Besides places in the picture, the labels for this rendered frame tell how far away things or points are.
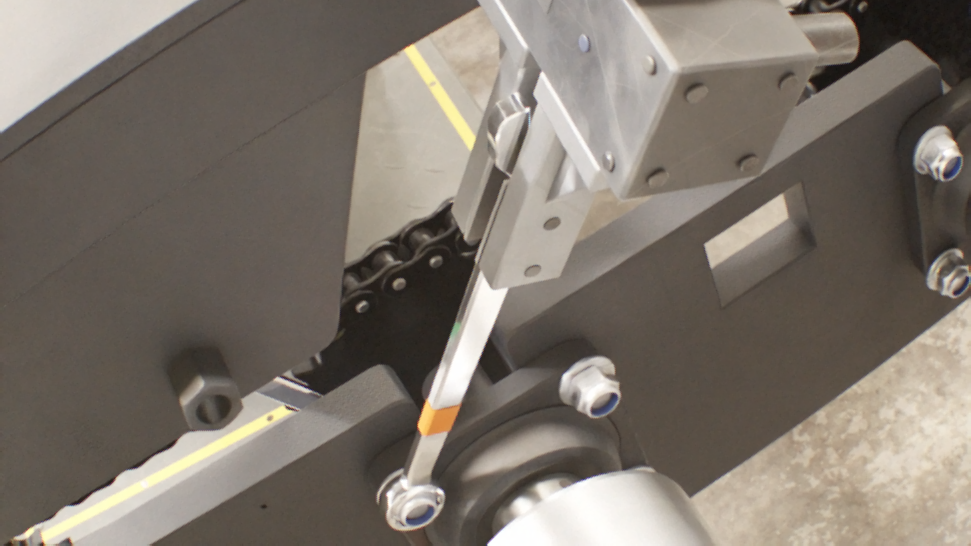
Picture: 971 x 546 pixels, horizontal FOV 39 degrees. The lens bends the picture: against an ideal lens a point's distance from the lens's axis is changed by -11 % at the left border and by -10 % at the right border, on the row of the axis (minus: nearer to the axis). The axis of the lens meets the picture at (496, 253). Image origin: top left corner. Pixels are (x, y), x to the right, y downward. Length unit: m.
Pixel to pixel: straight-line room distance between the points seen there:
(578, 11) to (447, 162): 1.24
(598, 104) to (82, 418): 0.27
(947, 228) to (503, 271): 0.32
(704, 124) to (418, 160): 1.28
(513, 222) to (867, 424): 1.25
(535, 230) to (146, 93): 0.14
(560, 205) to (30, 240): 0.18
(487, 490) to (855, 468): 1.05
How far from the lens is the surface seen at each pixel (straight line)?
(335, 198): 0.55
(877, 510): 1.63
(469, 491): 0.65
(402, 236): 0.68
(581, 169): 0.42
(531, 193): 0.46
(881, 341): 0.81
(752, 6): 0.39
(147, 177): 0.51
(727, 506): 1.66
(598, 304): 0.65
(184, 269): 0.55
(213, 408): 0.58
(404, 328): 0.70
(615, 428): 0.69
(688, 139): 0.38
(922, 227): 0.74
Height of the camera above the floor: 1.42
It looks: 46 degrees down
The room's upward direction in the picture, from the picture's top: 25 degrees counter-clockwise
